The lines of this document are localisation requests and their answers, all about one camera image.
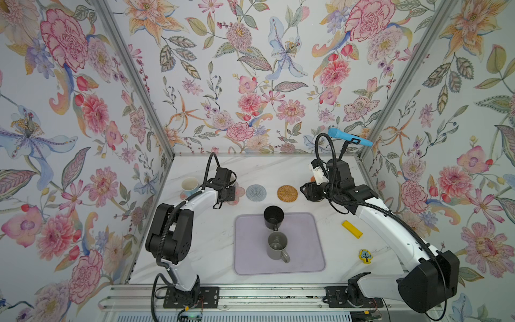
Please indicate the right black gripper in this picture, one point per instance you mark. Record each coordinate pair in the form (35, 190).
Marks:
(312, 192)

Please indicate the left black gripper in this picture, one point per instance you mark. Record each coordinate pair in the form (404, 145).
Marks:
(231, 192)

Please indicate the light blue mug cream interior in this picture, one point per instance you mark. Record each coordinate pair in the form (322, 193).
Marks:
(190, 186)

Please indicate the grey round patterned coaster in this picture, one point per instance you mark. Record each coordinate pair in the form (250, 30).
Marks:
(256, 193)

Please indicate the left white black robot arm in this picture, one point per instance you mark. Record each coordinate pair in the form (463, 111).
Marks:
(170, 236)

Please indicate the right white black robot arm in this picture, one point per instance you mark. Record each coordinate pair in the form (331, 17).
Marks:
(430, 277)

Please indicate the black microphone stand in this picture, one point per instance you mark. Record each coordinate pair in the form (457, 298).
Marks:
(346, 145)

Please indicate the yellow pencil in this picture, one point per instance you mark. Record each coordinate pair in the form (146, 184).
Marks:
(352, 229)

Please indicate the blue microphone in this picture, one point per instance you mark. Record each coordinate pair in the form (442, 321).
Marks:
(338, 134)

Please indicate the lavender rectangular mat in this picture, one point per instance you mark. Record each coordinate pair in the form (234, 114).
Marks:
(294, 248)

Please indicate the black mug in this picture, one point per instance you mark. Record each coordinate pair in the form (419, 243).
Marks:
(273, 217)

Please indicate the yellow round sticker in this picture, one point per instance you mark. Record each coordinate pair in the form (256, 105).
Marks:
(365, 256)

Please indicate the dark grey mug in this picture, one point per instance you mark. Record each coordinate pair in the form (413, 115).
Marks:
(277, 245)

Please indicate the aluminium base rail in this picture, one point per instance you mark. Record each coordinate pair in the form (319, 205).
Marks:
(231, 298)

